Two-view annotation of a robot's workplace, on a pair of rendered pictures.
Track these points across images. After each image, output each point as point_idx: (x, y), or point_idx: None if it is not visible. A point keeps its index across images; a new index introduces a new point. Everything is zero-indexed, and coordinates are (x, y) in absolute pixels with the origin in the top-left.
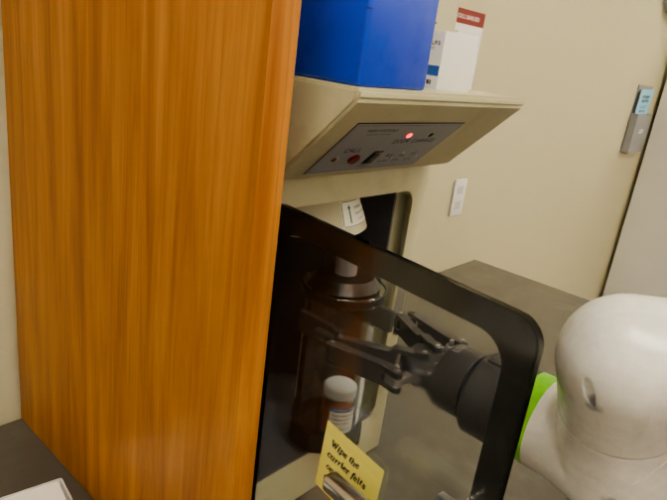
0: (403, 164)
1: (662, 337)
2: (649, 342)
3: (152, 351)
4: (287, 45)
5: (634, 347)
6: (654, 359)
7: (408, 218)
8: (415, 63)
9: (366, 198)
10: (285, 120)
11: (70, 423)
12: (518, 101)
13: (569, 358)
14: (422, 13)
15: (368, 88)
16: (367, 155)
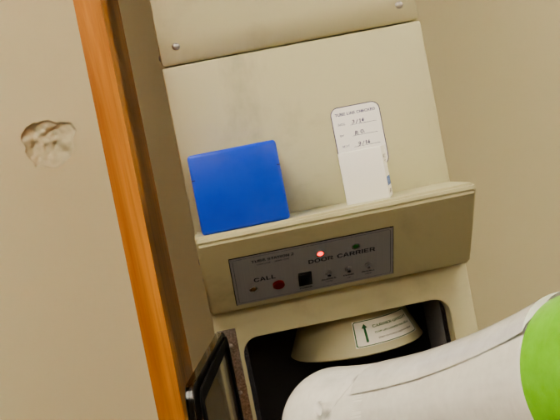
0: (374, 276)
1: (302, 397)
2: (295, 402)
3: None
4: (136, 225)
5: (288, 407)
6: (293, 414)
7: (453, 329)
8: (265, 202)
9: (433, 314)
10: (151, 273)
11: None
12: (459, 188)
13: None
14: (256, 163)
15: (208, 235)
16: (294, 278)
